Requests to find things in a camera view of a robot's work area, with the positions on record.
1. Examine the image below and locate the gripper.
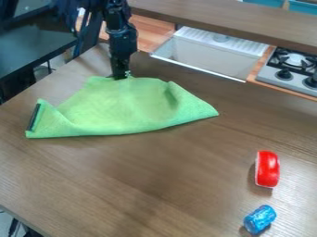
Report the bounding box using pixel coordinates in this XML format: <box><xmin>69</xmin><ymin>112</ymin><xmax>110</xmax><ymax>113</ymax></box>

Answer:
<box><xmin>105</xmin><ymin>23</ymin><xmax>139</xmax><ymax>81</ymax></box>

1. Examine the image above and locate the green cloth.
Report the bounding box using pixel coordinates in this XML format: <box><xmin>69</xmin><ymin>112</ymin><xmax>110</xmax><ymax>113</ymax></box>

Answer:
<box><xmin>23</xmin><ymin>75</ymin><xmax>221</xmax><ymax>139</ymax></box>

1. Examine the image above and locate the black table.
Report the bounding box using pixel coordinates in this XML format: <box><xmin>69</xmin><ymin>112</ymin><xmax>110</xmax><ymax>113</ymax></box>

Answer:
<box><xmin>0</xmin><ymin>12</ymin><xmax>80</xmax><ymax>103</ymax></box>

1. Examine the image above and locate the toy sink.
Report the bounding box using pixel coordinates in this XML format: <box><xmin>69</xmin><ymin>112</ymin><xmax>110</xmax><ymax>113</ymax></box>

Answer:
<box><xmin>148</xmin><ymin>25</ymin><xmax>271</xmax><ymax>83</ymax></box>

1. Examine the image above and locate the toy stove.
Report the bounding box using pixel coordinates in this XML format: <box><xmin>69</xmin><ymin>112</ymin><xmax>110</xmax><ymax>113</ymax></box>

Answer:
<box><xmin>255</xmin><ymin>46</ymin><xmax>317</xmax><ymax>98</ymax></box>

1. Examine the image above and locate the red toy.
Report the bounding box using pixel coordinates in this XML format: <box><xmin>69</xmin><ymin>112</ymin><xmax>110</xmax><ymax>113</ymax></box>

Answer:
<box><xmin>253</xmin><ymin>150</ymin><xmax>282</xmax><ymax>189</ymax></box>

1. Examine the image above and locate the blue toy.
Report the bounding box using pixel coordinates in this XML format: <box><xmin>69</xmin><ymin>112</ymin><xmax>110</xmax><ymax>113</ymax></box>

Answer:
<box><xmin>242</xmin><ymin>204</ymin><xmax>278</xmax><ymax>235</ymax></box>

